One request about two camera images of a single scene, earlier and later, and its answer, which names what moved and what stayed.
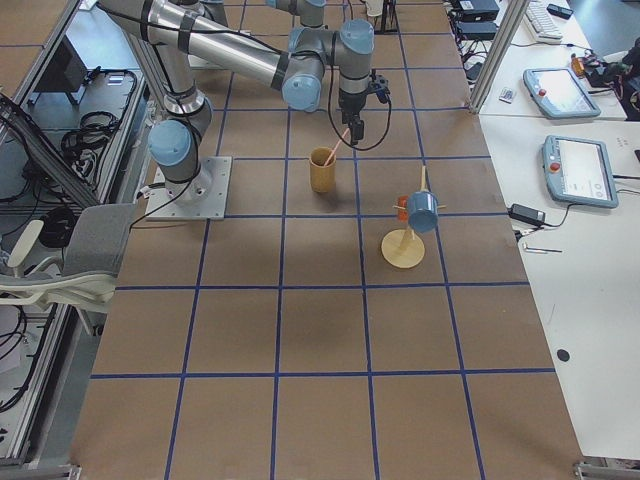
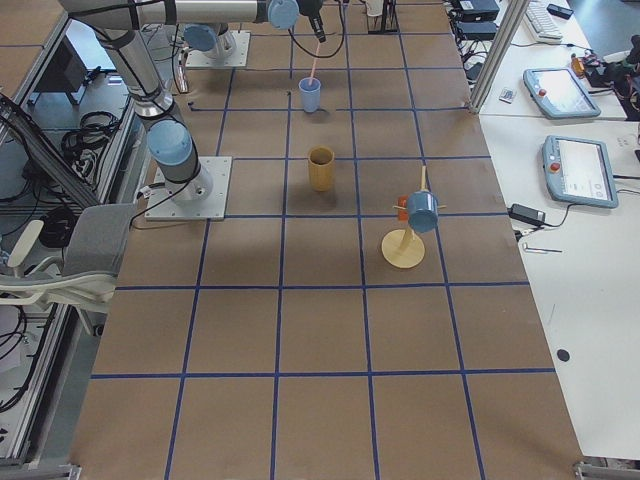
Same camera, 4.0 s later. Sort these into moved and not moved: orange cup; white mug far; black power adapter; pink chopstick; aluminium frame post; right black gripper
Moved: pink chopstick; right black gripper
Not moved: aluminium frame post; white mug far; orange cup; black power adapter
